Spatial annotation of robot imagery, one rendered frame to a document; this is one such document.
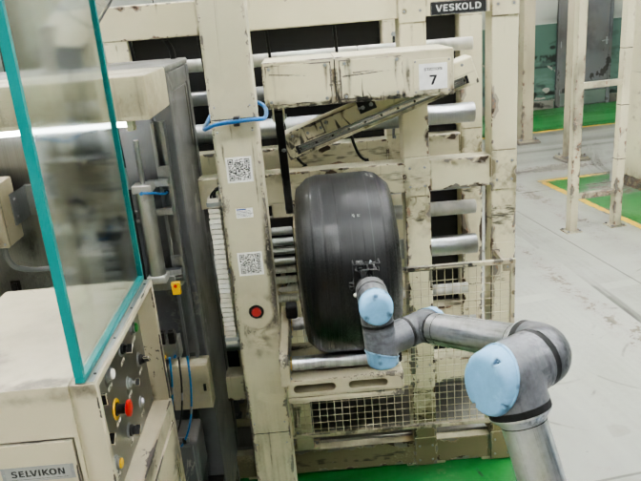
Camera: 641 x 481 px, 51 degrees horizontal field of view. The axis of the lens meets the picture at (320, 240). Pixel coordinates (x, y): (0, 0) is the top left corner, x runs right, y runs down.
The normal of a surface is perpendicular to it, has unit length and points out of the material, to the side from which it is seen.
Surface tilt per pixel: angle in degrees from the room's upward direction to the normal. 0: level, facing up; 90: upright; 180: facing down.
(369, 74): 90
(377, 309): 84
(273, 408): 90
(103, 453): 90
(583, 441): 0
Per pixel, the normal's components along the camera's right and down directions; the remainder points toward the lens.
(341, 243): -0.01, -0.21
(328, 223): -0.03, -0.42
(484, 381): -0.85, 0.11
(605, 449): -0.07, -0.94
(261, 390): 0.04, 0.32
